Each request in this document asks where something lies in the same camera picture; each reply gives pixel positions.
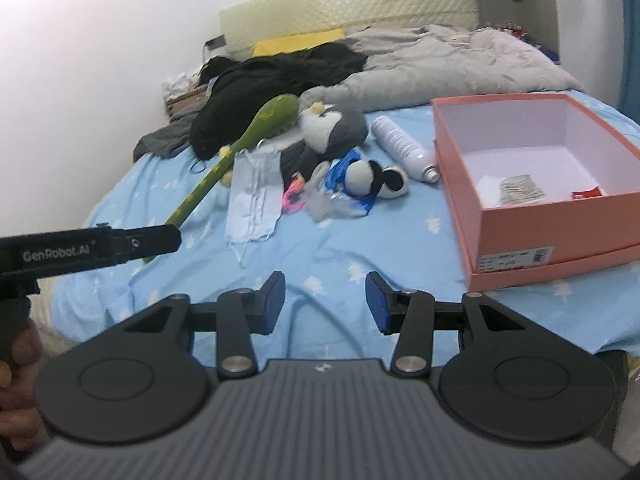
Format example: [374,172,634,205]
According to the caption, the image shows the yellow pillow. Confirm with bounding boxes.
[252,27,347,59]

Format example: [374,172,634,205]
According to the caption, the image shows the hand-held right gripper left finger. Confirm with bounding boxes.
[122,271,287,377]

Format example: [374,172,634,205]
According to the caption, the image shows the cream padded headboard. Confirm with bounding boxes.
[219,0,478,61]

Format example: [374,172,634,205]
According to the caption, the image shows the blue and white plastic packet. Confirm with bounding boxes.
[325,149,376,216]

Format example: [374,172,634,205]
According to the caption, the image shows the black bag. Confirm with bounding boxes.
[199,55,239,86]

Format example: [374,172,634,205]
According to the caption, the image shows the clear plastic bag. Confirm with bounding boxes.
[306,180,368,222]

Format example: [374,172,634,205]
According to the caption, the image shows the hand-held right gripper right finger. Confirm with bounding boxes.
[366,271,533,377]

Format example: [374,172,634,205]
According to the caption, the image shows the blue face mask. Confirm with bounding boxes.
[225,149,284,268]

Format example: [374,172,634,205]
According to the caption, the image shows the white cloth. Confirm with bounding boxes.
[162,72,201,99]

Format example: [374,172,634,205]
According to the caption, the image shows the blue curtain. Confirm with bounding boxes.
[617,0,640,126]

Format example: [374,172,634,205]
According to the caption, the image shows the dark grey blanket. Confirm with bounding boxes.
[132,110,201,162]

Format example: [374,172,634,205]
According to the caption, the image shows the black and white plush toy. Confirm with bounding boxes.
[345,159,410,201]

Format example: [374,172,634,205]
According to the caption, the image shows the white spray bottle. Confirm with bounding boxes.
[371,115,442,184]

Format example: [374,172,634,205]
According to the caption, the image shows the long green plush toy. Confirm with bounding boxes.
[144,94,301,267]

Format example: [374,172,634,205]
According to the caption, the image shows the light blue bedsheet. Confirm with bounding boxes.
[50,87,640,367]

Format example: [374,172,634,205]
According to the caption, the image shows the grey penguin plush toy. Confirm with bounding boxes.
[219,101,369,192]

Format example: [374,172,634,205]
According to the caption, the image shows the silver packet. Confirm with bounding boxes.
[500,174,546,206]

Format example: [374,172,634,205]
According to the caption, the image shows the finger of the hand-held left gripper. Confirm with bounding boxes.
[112,225,182,264]

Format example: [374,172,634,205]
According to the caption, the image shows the person's left hand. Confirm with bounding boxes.
[0,317,53,453]

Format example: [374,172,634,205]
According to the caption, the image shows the pink hair accessory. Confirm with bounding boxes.
[282,172,307,214]

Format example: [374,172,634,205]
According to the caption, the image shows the light grey duvet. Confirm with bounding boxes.
[299,24,586,113]

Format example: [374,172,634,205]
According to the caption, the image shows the orange cardboard box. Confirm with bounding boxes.
[431,92,640,292]

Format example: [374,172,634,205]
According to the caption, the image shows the black garment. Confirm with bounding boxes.
[190,42,368,159]

